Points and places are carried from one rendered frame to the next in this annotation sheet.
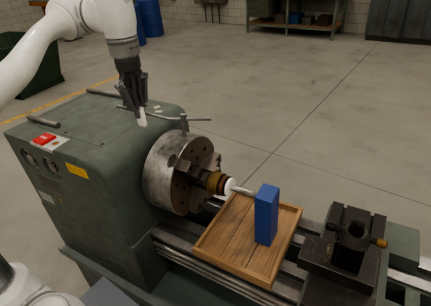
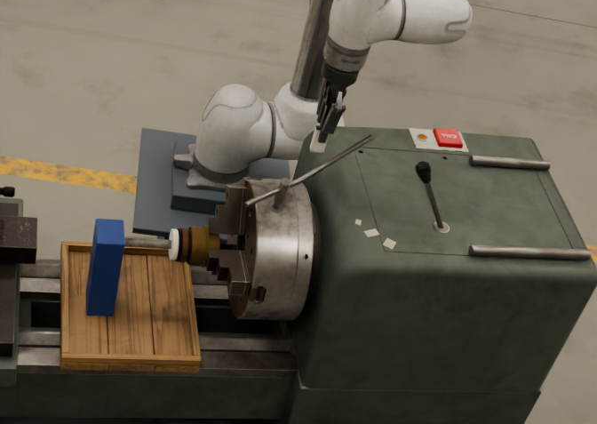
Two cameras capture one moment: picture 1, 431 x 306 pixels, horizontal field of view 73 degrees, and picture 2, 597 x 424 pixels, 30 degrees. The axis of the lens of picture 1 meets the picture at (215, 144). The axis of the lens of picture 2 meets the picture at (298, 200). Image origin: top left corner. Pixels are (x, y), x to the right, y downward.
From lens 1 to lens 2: 2.62 m
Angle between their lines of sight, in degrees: 93
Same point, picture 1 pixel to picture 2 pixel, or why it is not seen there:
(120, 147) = (330, 154)
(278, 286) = (52, 262)
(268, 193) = (107, 229)
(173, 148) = (266, 183)
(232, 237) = (147, 286)
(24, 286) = (284, 104)
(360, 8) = not seen: outside the picture
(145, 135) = (330, 188)
